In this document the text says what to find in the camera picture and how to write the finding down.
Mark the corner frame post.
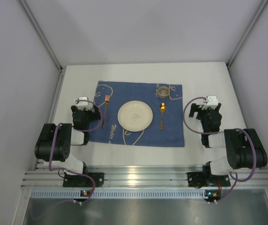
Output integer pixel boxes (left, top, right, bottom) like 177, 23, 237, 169
18, 0, 64, 71
226, 0, 268, 68

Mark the blue cloth placemat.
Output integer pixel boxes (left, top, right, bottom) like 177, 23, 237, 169
90, 81, 184, 147

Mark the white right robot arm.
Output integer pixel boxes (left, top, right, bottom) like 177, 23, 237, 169
189, 103, 268, 176

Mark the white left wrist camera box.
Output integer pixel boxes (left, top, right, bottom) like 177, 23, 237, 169
74, 97, 89, 110

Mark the copper fork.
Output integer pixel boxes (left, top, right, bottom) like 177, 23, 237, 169
101, 95, 110, 128

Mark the right corner frame post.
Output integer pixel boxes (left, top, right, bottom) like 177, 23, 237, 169
226, 0, 268, 68

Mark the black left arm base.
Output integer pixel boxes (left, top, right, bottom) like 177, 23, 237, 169
62, 172, 104, 188

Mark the cream ceramic plate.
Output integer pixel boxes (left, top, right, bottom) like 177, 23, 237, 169
117, 101, 153, 132

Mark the small glass cup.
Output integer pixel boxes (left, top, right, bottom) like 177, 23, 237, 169
157, 86, 170, 99

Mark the slotted cable duct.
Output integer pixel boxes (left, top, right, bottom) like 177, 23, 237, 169
30, 189, 268, 200

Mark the left corner frame post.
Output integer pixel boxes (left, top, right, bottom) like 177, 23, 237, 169
18, 0, 64, 71

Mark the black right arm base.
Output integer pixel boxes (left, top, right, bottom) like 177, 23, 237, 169
187, 172, 231, 188

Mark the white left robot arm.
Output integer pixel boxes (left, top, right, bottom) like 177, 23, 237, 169
34, 105, 102, 175

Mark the gold spoon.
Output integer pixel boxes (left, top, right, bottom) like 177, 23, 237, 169
160, 103, 166, 130

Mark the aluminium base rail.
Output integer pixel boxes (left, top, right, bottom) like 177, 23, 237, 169
21, 166, 268, 189

